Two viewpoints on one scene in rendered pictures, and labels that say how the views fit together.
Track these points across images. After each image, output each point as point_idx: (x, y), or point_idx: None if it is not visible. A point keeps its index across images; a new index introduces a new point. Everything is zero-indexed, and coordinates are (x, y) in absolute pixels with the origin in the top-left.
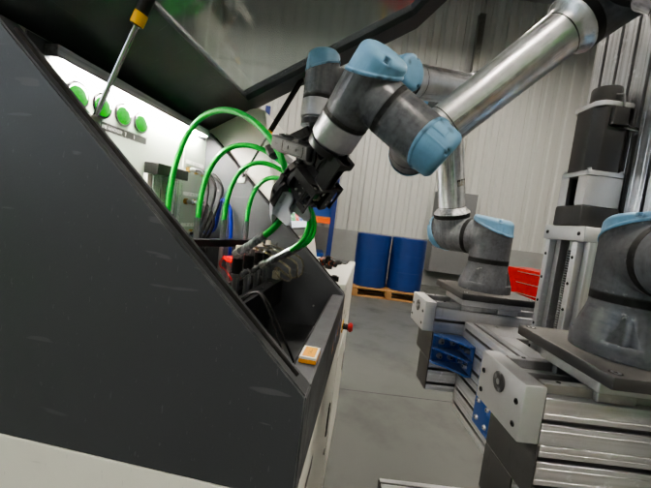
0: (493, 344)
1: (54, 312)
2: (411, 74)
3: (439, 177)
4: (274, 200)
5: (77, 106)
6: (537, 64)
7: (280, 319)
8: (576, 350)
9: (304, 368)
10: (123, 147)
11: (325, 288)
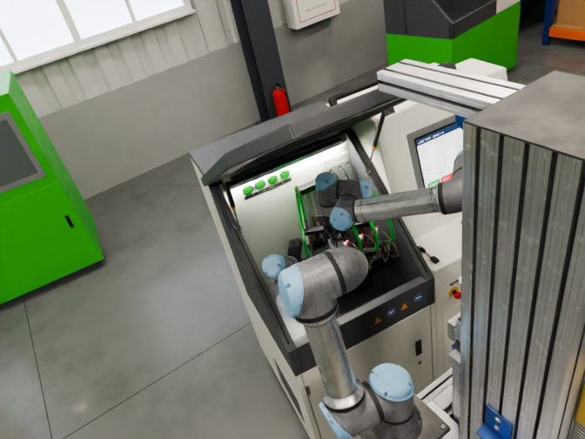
0: (439, 377)
1: (248, 283)
2: (338, 225)
3: None
4: None
5: (232, 226)
6: None
7: (399, 273)
8: None
9: (305, 339)
10: (278, 191)
11: (417, 269)
